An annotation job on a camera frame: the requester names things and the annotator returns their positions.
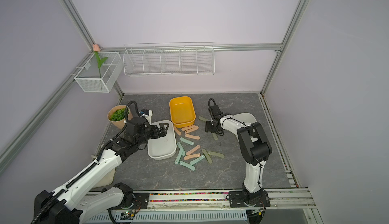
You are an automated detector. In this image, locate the mint knife left long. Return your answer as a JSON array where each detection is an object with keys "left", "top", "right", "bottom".
[{"left": 174, "top": 151, "right": 182, "bottom": 165}]

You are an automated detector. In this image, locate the artificial tulip flower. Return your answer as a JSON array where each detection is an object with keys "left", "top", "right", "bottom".
[{"left": 93, "top": 44, "right": 108, "bottom": 78}]

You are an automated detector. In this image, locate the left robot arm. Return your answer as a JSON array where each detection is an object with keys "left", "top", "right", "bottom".
[{"left": 32, "top": 109, "right": 170, "bottom": 224}]

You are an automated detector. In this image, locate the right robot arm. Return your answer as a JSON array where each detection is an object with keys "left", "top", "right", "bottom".
[{"left": 205, "top": 98, "right": 273, "bottom": 208}]

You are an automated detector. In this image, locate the white mesh basket small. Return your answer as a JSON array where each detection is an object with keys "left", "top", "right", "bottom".
[{"left": 75, "top": 52, "right": 124, "bottom": 93}]

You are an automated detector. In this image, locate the pink knife by box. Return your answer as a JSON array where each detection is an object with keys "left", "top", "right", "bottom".
[{"left": 173, "top": 126, "right": 181, "bottom": 135}]

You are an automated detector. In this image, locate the mint knife bottom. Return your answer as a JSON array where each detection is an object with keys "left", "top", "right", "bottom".
[{"left": 179, "top": 161, "right": 196, "bottom": 171}]

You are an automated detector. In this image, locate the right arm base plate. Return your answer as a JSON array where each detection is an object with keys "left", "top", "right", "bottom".
[{"left": 226, "top": 189, "right": 270, "bottom": 208}]

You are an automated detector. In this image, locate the pink knife top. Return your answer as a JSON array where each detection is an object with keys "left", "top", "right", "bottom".
[{"left": 181, "top": 124, "right": 196, "bottom": 131}]

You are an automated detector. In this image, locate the pink knife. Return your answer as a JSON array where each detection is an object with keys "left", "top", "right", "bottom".
[
  {"left": 181, "top": 124, "right": 196, "bottom": 131},
  {"left": 185, "top": 134, "right": 201, "bottom": 140},
  {"left": 173, "top": 126, "right": 181, "bottom": 135},
  {"left": 185, "top": 126, "right": 199, "bottom": 134},
  {"left": 184, "top": 154, "right": 201, "bottom": 161},
  {"left": 186, "top": 145, "right": 201, "bottom": 156}
]

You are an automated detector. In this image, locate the mint knife upper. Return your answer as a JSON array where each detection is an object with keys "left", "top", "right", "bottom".
[{"left": 180, "top": 137, "right": 194, "bottom": 146}]

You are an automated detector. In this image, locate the white storage box left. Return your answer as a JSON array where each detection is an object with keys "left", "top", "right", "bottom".
[{"left": 147, "top": 120, "right": 177, "bottom": 160}]

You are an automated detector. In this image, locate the white wire basket long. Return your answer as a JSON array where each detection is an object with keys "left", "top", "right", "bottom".
[{"left": 123, "top": 42, "right": 215, "bottom": 76}]

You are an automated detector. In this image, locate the white storage box right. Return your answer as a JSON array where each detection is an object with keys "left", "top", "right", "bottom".
[{"left": 226, "top": 113, "right": 257, "bottom": 125}]

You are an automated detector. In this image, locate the potted green plant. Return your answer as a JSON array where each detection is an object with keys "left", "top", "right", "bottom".
[{"left": 107, "top": 105, "right": 126, "bottom": 129}]

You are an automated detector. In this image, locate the white storage box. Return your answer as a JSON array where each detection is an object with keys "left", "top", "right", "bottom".
[
  {"left": 147, "top": 120, "right": 177, "bottom": 160},
  {"left": 226, "top": 113, "right": 257, "bottom": 125}
]

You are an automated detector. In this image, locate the mint knife short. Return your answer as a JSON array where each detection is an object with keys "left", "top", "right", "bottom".
[{"left": 177, "top": 142, "right": 186, "bottom": 156}]

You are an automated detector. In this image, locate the mint knife right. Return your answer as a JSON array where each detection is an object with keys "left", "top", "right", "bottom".
[{"left": 190, "top": 155, "right": 206, "bottom": 165}]

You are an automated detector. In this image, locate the yellow storage box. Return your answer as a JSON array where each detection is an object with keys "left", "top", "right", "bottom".
[{"left": 169, "top": 96, "right": 196, "bottom": 128}]

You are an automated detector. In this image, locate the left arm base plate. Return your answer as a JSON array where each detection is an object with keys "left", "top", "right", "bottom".
[{"left": 111, "top": 192, "right": 150, "bottom": 210}]

